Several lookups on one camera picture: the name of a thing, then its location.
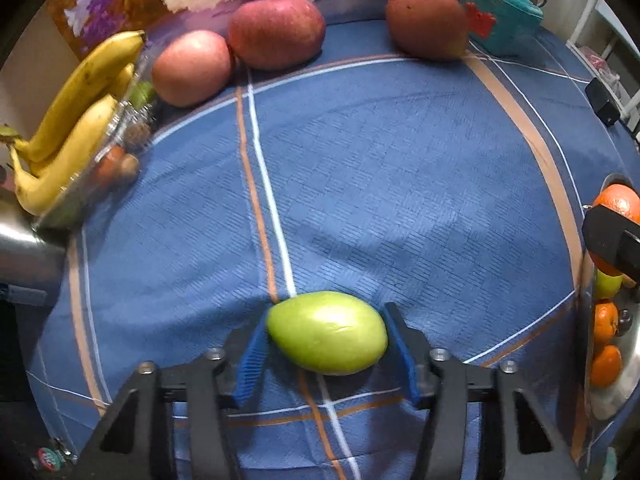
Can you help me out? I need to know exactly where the round metal bowl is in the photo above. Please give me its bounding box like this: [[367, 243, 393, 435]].
[[580, 172, 640, 421]]

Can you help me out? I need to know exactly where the red striped apple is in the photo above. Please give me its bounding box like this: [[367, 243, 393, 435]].
[[228, 0, 327, 71]]

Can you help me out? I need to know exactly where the stainless steel thermos jug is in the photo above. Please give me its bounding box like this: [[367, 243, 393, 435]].
[[0, 200, 68, 301]]

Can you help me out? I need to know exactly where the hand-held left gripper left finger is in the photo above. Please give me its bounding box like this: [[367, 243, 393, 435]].
[[72, 320, 272, 480]]

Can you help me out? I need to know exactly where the clear plastic container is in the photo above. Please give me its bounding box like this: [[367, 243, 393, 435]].
[[32, 55, 161, 231]]

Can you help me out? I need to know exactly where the orange tangerine with stem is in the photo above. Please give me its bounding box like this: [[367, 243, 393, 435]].
[[590, 345, 623, 388]]

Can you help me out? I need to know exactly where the dark red apple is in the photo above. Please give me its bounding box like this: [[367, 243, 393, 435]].
[[385, 0, 470, 62]]

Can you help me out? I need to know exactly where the blue plaid tablecloth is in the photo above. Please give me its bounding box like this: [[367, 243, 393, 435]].
[[25, 7, 640, 480]]

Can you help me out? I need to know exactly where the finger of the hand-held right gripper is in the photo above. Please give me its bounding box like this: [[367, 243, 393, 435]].
[[581, 205, 640, 288]]

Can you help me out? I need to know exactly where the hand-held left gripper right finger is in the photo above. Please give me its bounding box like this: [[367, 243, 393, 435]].
[[381, 301, 583, 480]]

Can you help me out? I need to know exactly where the glass mug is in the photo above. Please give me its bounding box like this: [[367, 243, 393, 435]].
[[27, 437, 78, 476]]

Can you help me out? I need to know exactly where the small green mango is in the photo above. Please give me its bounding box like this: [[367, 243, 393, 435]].
[[266, 291, 389, 376]]

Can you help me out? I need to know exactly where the pale pink apple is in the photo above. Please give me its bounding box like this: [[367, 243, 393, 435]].
[[151, 30, 235, 107]]

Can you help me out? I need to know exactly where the black power adapter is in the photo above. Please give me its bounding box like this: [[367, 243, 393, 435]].
[[584, 77, 621, 126]]

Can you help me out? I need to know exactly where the white metal rack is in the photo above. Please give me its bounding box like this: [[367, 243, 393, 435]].
[[565, 0, 640, 136]]

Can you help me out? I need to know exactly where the small orange fruit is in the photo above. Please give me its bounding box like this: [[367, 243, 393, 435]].
[[95, 146, 126, 186]]

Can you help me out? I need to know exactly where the small brown kiwi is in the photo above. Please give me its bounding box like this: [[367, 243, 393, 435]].
[[116, 154, 141, 183]]

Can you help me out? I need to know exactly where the teal plastic box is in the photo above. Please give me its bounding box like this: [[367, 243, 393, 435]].
[[460, 0, 545, 56]]

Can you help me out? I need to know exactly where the yellow banana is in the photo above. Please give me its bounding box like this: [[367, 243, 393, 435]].
[[12, 30, 147, 163], [107, 62, 137, 101], [10, 95, 119, 217]]

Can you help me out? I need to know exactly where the small green fruit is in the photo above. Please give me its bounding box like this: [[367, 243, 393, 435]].
[[129, 81, 157, 108]]

